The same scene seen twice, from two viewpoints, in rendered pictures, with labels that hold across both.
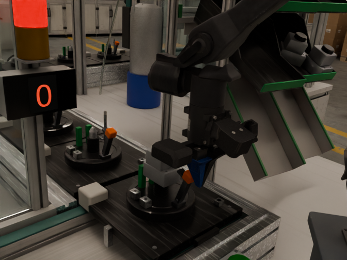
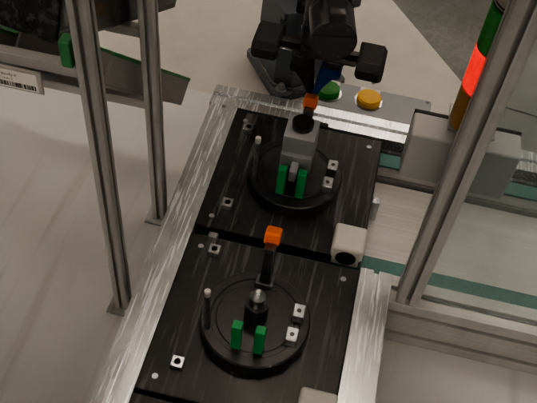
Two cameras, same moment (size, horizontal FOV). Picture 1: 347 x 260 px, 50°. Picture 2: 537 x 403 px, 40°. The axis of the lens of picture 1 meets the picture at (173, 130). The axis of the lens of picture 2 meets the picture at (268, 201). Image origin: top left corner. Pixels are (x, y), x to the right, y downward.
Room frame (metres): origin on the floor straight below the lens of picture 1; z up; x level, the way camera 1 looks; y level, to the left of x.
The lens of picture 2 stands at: (1.12, 0.57, 1.81)
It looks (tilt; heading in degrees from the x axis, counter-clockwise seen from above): 51 degrees down; 232
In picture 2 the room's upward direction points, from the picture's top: 7 degrees clockwise
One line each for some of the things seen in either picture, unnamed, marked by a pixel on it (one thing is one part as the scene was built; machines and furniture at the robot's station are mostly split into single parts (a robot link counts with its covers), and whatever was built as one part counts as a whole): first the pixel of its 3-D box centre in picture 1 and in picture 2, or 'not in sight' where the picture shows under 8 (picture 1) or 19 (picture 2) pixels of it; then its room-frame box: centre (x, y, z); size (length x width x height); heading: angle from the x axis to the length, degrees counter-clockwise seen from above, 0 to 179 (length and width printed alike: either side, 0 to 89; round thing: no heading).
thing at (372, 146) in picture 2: (160, 206); (293, 184); (0.65, 0.02, 0.96); 0.24 x 0.24 x 0.02; 44
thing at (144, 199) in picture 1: (145, 201); (332, 168); (0.60, 0.04, 1.00); 0.02 x 0.01 x 0.02; 44
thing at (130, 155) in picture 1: (93, 142); (256, 308); (0.83, 0.20, 1.01); 0.24 x 0.24 x 0.13; 44
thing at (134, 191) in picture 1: (135, 194); (327, 185); (0.63, 0.07, 1.00); 0.02 x 0.01 x 0.02; 44
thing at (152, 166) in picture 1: (158, 160); (299, 143); (0.65, 0.02, 1.06); 0.08 x 0.04 x 0.07; 45
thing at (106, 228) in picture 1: (108, 236); (373, 208); (0.56, 0.11, 0.95); 0.01 x 0.01 x 0.04; 44
